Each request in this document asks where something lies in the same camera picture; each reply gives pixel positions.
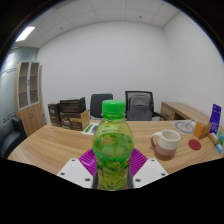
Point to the orange-brown carton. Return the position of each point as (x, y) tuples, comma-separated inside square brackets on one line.
[(201, 130)]

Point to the green and purple leaflet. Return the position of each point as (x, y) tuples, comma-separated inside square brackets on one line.
[(89, 129)]

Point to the open cardboard box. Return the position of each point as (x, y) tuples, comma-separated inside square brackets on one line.
[(76, 120)]

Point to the black mesh office chair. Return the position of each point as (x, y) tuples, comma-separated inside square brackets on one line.
[(156, 115)]

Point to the small tan box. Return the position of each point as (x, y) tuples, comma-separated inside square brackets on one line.
[(213, 138)]

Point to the grey backpack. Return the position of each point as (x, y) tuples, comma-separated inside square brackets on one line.
[(140, 108)]

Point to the green drink bottle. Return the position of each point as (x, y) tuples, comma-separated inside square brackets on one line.
[(112, 150)]

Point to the black sofa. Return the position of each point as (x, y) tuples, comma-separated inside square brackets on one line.
[(10, 136)]

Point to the wooden shelf cabinet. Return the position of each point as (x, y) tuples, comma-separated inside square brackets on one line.
[(31, 116)]

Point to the small dark brown box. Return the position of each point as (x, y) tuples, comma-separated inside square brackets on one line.
[(54, 115)]

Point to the flat round red coaster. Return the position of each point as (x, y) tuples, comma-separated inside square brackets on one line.
[(194, 144)]

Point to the purple pouch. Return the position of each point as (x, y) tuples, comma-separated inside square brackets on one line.
[(215, 118)]

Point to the white and brown mug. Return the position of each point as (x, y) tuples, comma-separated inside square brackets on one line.
[(168, 145)]

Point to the ceiling light panel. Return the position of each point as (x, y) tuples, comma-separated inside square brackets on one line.
[(25, 34)]

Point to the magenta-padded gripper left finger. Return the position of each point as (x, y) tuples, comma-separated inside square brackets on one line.
[(75, 171)]

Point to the wide dark brown box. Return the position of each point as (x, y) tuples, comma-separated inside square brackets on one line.
[(72, 105)]

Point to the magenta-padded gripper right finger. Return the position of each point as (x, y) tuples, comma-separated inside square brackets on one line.
[(150, 171)]

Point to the small blue packet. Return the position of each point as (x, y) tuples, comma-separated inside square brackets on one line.
[(219, 148)]

